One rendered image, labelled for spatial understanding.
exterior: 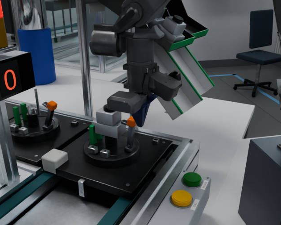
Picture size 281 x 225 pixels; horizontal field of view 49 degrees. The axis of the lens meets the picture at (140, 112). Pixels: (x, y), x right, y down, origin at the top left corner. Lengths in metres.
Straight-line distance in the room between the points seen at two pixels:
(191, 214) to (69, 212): 0.26
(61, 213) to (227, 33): 4.61
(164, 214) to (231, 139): 0.55
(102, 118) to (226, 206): 0.37
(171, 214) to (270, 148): 0.24
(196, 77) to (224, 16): 3.92
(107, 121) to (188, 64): 0.51
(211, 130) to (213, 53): 3.97
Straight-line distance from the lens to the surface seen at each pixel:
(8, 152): 0.72
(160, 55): 1.02
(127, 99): 0.59
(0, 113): 0.68
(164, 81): 0.63
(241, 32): 5.21
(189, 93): 1.00
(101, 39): 0.65
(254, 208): 0.73
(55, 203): 0.74
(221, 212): 0.80
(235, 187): 0.89
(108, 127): 0.73
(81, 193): 0.72
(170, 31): 0.87
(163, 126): 1.16
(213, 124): 1.20
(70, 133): 0.89
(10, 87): 0.62
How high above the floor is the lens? 1.38
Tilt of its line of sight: 24 degrees down
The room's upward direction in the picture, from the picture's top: straight up
